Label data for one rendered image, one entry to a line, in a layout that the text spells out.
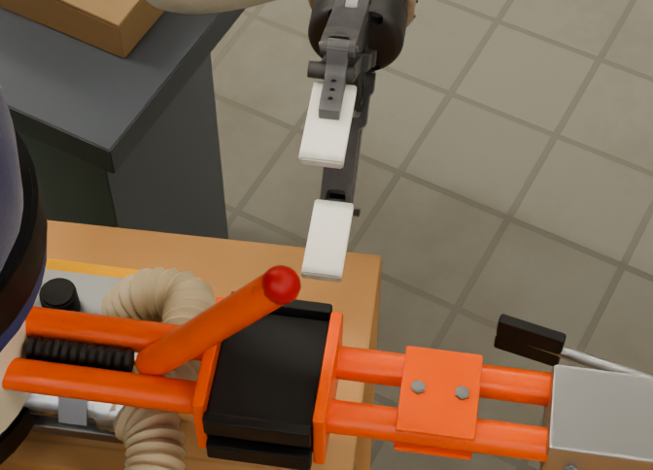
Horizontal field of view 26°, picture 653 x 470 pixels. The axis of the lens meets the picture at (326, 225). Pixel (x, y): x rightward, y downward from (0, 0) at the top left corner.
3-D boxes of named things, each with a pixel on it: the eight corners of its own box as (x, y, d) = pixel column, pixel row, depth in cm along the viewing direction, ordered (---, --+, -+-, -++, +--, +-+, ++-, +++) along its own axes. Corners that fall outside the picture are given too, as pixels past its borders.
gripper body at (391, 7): (411, -28, 108) (396, 61, 103) (405, 49, 115) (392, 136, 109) (314, -38, 109) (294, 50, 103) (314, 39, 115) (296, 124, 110)
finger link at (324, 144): (357, 91, 98) (357, 83, 97) (342, 170, 94) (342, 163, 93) (314, 86, 98) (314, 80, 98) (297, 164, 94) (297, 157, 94)
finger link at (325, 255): (315, 198, 109) (315, 204, 109) (300, 272, 105) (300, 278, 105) (354, 202, 108) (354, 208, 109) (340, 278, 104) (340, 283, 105)
